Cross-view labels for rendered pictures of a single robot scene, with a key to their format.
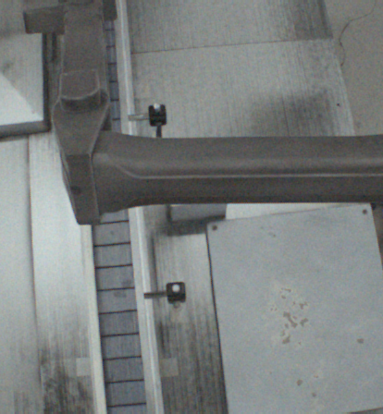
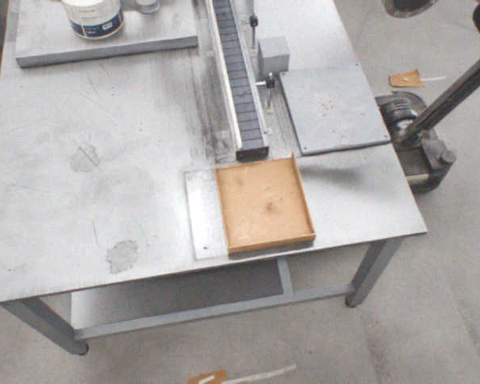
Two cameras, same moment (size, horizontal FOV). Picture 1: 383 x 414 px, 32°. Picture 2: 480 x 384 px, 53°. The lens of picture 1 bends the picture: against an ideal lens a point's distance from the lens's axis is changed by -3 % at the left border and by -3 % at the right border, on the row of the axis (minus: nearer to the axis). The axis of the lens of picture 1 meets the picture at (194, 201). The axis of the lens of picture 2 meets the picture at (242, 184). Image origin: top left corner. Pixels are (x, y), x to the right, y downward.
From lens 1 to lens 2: 0.92 m
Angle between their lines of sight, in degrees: 13
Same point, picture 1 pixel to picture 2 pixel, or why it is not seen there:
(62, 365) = (214, 134)
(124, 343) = (246, 115)
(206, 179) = not seen: outside the picture
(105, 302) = (235, 100)
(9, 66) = (177, 16)
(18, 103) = (184, 30)
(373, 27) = (357, 50)
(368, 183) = not seen: outside the picture
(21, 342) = (192, 126)
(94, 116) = not seen: outside the picture
